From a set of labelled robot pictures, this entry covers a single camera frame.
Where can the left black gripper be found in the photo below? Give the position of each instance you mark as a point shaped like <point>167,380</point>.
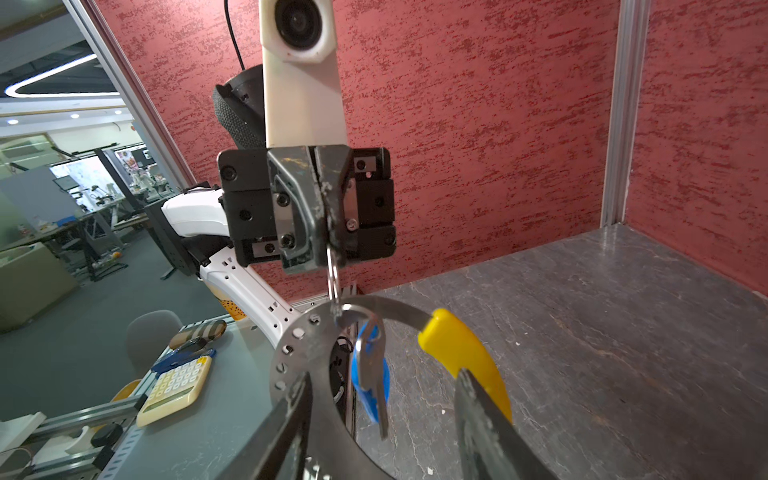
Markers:
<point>287,204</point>

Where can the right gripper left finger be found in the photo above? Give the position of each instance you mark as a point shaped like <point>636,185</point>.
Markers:
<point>278,449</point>

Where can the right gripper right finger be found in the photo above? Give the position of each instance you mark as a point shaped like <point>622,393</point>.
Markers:
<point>489,445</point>

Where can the large perforated keyring yellow segment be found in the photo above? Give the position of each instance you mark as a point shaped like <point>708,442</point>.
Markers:
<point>305,349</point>

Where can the small keys bunch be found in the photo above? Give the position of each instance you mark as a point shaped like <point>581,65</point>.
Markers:
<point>347,312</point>

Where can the blue key tag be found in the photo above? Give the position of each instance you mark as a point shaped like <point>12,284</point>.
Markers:
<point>370,370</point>

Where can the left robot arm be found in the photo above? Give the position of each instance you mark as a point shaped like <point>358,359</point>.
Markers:
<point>191,227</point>

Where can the yellow calculator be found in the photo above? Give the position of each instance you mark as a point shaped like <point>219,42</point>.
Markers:
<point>175,390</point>

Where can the brown cylindrical pouch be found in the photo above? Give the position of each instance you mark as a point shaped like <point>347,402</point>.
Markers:
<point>209,330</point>

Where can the grey office chair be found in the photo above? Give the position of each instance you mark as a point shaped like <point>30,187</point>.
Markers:
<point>148,336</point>

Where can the cardboard box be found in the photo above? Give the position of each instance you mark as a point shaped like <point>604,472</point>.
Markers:
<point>32,280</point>

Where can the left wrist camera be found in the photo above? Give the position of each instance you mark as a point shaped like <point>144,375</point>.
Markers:
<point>302,88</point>

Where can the aluminium mounting rail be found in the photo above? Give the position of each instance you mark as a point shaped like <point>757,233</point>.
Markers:
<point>92,443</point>

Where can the left aluminium corner post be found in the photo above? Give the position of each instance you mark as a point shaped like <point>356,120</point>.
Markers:
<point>631,44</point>

